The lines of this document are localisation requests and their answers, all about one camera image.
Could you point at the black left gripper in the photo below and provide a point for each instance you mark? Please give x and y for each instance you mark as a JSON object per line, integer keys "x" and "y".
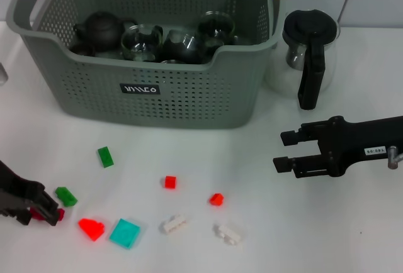
{"x": 19, "y": 194}

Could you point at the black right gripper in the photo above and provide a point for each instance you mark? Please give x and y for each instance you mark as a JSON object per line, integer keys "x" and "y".
{"x": 352, "y": 142}

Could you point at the dark red building block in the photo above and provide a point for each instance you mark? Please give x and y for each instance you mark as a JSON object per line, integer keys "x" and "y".
{"x": 61, "y": 214}

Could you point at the large orange-red sloped block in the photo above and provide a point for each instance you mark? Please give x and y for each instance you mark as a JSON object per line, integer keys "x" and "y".
{"x": 91, "y": 228}

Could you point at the glass teacup with black sleeve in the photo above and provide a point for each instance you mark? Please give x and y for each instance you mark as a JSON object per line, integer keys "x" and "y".
{"x": 215, "y": 31}
{"x": 141, "y": 46}
{"x": 172, "y": 62}
{"x": 179, "y": 48}

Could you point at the green building block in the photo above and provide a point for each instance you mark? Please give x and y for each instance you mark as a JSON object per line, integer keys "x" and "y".
{"x": 66, "y": 196}
{"x": 105, "y": 157}

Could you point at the teal square building block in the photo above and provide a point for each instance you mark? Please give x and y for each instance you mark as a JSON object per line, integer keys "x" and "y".
{"x": 124, "y": 233}

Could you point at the small red sloped block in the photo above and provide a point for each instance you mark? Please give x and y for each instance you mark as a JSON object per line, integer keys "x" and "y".
{"x": 216, "y": 199}

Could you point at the white building block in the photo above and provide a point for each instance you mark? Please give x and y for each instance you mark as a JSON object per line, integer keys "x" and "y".
{"x": 173, "y": 224}
{"x": 227, "y": 234}

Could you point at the grey perforated storage bin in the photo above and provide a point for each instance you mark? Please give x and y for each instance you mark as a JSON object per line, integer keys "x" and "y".
{"x": 189, "y": 103}

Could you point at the small red cube block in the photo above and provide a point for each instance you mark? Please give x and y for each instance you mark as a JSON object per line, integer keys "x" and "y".
{"x": 170, "y": 182}

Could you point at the glass carafe with black lid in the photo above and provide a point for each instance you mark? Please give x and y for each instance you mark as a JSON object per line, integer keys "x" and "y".
{"x": 315, "y": 24}

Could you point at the black clay teapot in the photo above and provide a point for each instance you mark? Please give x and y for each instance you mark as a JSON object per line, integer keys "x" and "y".
{"x": 100, "y": 29}

